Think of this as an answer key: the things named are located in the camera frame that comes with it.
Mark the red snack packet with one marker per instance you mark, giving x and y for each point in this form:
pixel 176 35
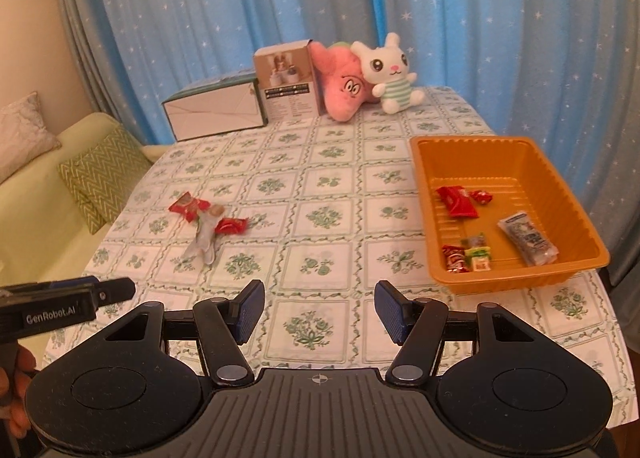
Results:
pixel 457 201

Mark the beige cushion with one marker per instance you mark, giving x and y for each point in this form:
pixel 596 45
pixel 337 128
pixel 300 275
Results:
pixel 24 136

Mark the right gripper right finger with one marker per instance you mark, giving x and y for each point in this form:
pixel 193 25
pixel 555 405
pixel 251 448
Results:
pixel 417 326

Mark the left hand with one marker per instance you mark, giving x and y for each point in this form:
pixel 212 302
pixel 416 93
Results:
pixel 16 384

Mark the tall brown product box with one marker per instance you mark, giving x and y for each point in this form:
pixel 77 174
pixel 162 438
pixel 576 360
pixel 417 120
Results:
pixel 287 81

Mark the red snack wrapper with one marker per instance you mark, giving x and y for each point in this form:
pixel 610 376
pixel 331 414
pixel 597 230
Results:
pixel 231 226
pixel 455 259
pixel 188 206

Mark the pink star plush toy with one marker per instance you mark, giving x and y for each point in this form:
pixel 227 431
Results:
pixel 344 89

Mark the blue star curtain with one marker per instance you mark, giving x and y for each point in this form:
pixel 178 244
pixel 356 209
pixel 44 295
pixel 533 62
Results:
pixel 564 72

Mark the orange plastic tray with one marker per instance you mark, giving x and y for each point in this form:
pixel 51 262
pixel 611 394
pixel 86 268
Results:
pixel 519 178

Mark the flat white green box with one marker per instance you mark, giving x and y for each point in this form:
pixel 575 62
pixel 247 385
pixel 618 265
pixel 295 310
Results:
pixel 215 106

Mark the green candy in tray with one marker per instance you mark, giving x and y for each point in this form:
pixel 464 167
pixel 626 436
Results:
pixel 478 240

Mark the yellow candy in tray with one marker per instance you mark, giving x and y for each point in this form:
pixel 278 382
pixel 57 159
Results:
pixel 479 258

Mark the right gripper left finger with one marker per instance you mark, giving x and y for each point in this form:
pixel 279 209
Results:
pixel 223 327

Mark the green zigzag cushion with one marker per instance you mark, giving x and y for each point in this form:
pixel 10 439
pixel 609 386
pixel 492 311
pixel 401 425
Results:
pixel 101 179

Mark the clear mixed nuts snack packet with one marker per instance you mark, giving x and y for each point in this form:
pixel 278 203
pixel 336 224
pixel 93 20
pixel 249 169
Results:
pixel 534 247

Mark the small red candy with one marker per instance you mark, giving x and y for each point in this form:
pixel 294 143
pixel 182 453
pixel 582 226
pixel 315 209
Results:
pixel 481 197

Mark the white bunny plush toy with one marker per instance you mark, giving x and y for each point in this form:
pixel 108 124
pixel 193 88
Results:
pixel 387 70

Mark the light green sofa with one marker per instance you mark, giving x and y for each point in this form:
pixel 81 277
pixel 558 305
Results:
pixel 44 236

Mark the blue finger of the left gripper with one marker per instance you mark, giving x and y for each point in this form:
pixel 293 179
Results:
pixel 70 282

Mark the floral checked tablecloth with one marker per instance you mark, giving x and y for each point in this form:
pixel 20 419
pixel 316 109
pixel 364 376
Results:
pixel 332 209

